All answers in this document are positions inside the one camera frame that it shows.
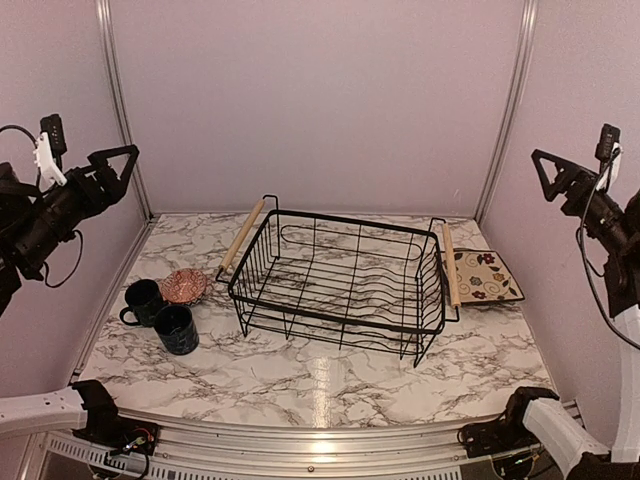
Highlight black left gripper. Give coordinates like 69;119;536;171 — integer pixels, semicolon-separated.
8;143;139;272

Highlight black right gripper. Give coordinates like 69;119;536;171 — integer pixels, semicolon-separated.
530;149;636;254

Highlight dark green ceramic mug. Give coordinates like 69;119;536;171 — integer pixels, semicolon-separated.
119;279;167;327

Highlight square floral ceramic plate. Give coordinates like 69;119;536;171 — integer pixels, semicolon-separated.
453;249;525;305

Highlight blue white patterned bowl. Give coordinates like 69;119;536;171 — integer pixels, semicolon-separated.
159;268;208;306

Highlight dark blue ceramic mug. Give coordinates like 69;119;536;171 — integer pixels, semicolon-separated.
154;304;199;356

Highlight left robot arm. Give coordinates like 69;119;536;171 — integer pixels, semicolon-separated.
1;140;139;445

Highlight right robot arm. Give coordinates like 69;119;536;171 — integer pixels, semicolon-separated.
495;145;639;479

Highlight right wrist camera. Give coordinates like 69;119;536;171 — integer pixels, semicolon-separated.
595;123;623;193

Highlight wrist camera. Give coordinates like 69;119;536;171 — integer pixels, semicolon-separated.
34;113;67;188
595;123;623;193

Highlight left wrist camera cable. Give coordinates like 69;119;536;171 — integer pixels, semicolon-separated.
0;124;85;289

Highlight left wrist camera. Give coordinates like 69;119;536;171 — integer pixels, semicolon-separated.
34;113;67;188

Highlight left wooden rack handle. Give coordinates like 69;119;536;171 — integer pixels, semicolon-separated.
218;199;265;273

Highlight wooden rack handle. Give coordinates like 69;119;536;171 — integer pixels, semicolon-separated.
441;222;461;308
218;199;265;273

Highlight right wooden rack handle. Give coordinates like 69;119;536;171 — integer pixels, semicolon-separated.
441;222;461;308

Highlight right aluminium wall post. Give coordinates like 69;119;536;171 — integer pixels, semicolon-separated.
474;0;540;226

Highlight aluminium wall post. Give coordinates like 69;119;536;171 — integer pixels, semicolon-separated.
95;0;154;223
474;0;540;226

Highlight left aluminium wall post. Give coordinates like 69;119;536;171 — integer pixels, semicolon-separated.
95;0;154;223

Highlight black wire dish rack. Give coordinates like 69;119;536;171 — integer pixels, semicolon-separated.
215;194;460;364

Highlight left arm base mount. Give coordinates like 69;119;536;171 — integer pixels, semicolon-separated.
70;380;160;479

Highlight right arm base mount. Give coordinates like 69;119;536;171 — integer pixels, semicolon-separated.
457;400;539;458

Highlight aluminium front rail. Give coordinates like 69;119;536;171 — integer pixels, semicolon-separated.
19;399;601;480

